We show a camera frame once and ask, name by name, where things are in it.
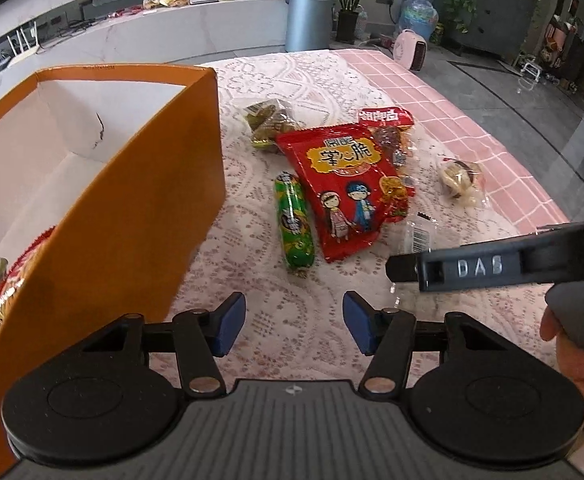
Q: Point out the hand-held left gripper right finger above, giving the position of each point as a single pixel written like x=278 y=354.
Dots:
x=359 y=320

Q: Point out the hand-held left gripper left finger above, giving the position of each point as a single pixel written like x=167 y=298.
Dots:
x=229 y=320

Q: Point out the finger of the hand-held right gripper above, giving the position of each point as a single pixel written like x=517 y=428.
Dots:
x=402 y=266

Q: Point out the small clear barcode packet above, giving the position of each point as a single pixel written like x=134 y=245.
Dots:
x=419 y=237

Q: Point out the small clear pastry packet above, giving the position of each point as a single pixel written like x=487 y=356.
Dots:
x=459 y=175

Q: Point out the red cartoon snack bag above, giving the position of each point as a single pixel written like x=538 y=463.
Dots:
x=342 y=185

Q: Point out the green sausage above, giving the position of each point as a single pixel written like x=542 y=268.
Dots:
x=294 y=220

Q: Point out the red-topped jujube packet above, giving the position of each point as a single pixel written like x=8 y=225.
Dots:
x=392 y=140

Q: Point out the orange cardboard box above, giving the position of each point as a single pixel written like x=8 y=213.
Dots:
x=122 y=240

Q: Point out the green candy bag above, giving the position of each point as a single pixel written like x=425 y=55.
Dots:
x=267 y=122

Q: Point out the orange stick snack bag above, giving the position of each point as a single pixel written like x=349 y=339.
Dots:
x=12 y=285

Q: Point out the person's right hand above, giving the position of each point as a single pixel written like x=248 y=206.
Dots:
x=579 y=385

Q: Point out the white step stool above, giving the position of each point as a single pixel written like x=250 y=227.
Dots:
x=531 y=67

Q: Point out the white lace tablecloth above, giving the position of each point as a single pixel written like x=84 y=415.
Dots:
x=297 y=85

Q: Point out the pink space heater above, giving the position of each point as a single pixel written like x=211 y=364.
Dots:
x=409 y=50

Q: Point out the blue water jug with pump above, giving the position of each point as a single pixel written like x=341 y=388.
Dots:
x=418 y=17

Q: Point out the dark grey drawer cabinet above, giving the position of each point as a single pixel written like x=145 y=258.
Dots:
x=504 y=15

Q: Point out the blue-grey pedal trash can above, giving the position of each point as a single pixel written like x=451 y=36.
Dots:
x=309 y=20

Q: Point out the white marble television cabinet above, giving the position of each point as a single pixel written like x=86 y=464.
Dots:
x=172 y=35

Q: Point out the pile of snack packets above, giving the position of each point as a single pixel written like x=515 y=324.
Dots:
x=167 y=0

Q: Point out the white router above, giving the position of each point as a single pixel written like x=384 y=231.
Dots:
x=24 y=52

